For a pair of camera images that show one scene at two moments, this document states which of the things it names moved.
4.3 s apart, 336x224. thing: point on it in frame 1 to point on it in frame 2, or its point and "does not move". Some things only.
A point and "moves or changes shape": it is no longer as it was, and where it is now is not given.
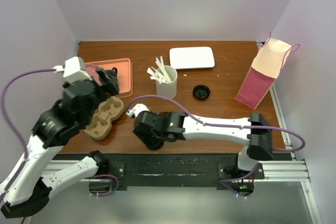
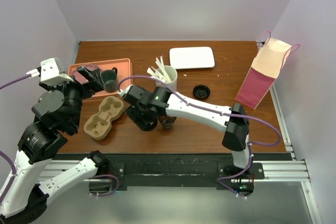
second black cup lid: [201, 91] does not move
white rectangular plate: [190, 57] does not move
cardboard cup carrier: [100, 125] does not move
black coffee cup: [154, 144] moves or changes shape
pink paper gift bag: [272, 55] does not move
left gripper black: [112, 87] to [92, 87]
